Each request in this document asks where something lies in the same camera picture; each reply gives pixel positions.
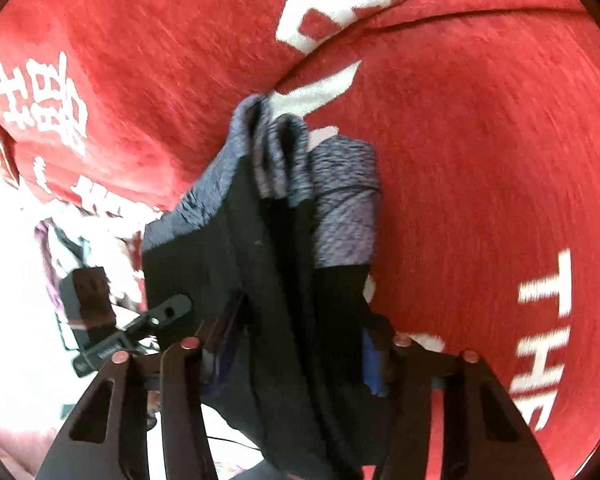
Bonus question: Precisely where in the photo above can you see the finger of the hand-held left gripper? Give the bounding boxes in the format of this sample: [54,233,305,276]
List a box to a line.
[122,294,193,343]

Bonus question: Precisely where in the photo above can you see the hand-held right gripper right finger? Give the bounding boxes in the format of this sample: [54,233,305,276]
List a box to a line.
[361,330,556,480]

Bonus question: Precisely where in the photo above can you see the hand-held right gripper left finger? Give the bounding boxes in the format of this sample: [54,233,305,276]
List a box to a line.
[35,322,231,480]

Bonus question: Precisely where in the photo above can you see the black pants with grey waistband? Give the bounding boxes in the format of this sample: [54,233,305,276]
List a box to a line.
[141,94,448,480]

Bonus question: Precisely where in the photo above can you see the white patterned cloth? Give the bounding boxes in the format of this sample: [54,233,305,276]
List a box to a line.
[34,204,153,351]

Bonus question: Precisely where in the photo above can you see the red printed blanket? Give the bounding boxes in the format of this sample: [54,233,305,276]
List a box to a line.
[0,0,600,480]

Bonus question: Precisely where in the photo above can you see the thin black cable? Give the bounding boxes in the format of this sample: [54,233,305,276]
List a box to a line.
[204,434,262,451]

